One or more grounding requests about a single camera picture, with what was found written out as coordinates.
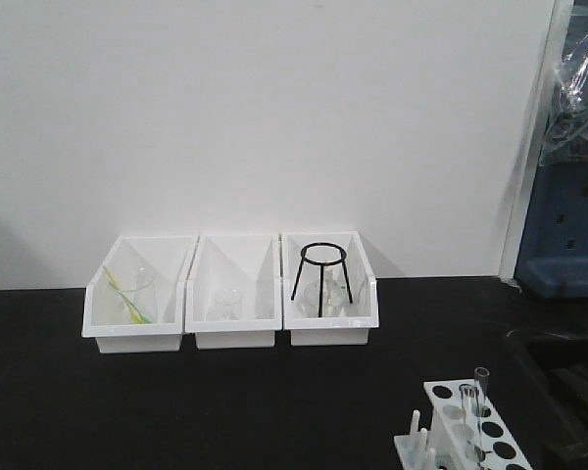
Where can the clear glass test tube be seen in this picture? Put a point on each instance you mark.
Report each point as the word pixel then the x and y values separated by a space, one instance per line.
pixel 472 432
pixel 481 377

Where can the white test tube rack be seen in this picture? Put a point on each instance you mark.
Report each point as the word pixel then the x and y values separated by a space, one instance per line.
pixel 442 444

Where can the grey-blue pegboard drying rack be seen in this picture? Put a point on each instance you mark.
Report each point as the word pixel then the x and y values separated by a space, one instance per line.
pixel 553 253

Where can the right white storage bin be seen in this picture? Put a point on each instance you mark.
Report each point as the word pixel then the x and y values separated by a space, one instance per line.
pixel 358 318

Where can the white storage bin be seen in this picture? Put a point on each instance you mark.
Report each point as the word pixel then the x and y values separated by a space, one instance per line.
pixel 248 262
pixel 135 303
pixel 358 318

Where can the clear glass flask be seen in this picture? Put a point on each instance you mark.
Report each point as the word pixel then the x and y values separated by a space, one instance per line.
pixel 327 298

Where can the middle white storage bin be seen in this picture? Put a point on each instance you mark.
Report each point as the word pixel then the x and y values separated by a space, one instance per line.
pixel 248 262

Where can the small clear glass beaker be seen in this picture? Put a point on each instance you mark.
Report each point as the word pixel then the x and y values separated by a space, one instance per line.
pixel 228 304

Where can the clear glass beaker left bin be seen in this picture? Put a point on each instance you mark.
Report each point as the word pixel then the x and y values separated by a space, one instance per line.
pixel 144 294

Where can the left white storage bin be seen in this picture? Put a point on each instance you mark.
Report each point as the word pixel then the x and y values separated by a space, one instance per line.
pixel 135 303

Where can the clear plastic bag of pegs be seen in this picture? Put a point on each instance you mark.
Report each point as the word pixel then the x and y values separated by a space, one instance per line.
pixel 566 137

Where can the black lab sink basin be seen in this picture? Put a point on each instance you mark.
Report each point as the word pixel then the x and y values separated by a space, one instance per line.
pixel 556 363

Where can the black wire tripod stand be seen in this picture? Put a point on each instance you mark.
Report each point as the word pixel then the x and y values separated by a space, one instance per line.
pixel 321 255

